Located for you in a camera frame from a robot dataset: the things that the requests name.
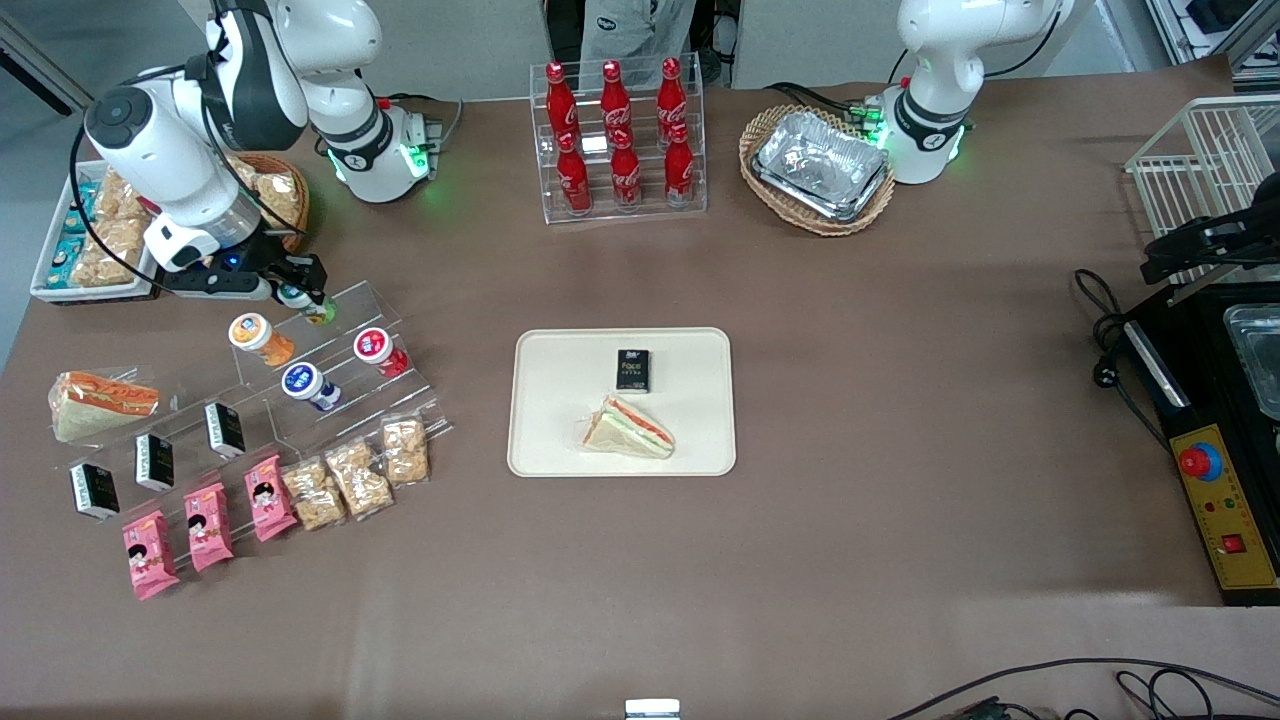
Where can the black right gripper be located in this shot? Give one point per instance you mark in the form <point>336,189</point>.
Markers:
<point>268,253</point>

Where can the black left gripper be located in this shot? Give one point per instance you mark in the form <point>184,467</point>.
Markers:
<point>1203,243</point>

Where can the green gum bottle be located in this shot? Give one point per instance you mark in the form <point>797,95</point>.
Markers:
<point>300,300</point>

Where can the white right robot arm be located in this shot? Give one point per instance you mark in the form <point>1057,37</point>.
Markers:
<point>190,140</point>

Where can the orange gum bottle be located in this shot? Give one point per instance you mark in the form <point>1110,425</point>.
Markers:
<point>258,338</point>

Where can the red gum bottle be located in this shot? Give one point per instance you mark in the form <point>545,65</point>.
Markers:
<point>378,350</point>

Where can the blue gum bottle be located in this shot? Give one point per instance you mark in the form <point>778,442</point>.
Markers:
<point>308,385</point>

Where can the white rectangular snack tray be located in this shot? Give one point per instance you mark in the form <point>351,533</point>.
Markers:
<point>45,280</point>

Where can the beige rectangular serving tray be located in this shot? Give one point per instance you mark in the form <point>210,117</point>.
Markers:
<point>560,420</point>

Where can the silver foil tray stack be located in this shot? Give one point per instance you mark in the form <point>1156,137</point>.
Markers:
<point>820,165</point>

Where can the clear acrylic step display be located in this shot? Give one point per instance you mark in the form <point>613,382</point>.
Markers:
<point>375,305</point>

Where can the brown wicker basket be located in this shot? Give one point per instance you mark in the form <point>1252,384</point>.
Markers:
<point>295,215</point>

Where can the clear bagged rice snack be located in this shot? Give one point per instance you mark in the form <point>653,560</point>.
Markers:
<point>275,195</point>
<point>405,450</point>
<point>315,495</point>
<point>358,478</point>

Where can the shiny metal pan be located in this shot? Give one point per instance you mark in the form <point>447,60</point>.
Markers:
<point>1258,360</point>

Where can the black tissue pack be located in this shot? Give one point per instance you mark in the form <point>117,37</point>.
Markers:
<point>632,371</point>
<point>225,430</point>
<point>155,462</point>
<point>95,490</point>

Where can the large bagged rice cracker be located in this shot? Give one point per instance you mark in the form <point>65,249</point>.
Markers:
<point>118,195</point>
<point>105,255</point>

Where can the pink snack pack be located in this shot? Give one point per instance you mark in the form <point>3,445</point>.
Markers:
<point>150,555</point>
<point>208,528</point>
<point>270,498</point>

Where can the wrapped triangle sandwich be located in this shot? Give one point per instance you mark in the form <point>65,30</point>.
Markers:
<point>100,405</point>
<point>630,430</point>

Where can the blue snack pack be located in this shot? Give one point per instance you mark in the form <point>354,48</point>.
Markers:
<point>64,260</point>
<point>78,212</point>

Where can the black yellow control box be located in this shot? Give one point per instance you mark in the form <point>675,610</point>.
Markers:
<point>1225,520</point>

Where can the red cola bottle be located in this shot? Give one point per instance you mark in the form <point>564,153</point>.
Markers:
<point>574,178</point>
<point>560,105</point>
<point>679,168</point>
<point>671,95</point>
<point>626,175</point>
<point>615,100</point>

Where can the clear acrylic bottle rack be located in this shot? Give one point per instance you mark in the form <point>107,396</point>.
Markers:
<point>700,130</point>

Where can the light wicker basket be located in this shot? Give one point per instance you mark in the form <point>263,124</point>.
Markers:
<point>760,135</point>

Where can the small white silver device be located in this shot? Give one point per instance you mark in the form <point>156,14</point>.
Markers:
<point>652,710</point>

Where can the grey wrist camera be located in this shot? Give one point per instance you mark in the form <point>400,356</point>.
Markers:
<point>180,245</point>

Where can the metal frame shelf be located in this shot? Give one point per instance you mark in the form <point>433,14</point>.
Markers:
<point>1200,20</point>

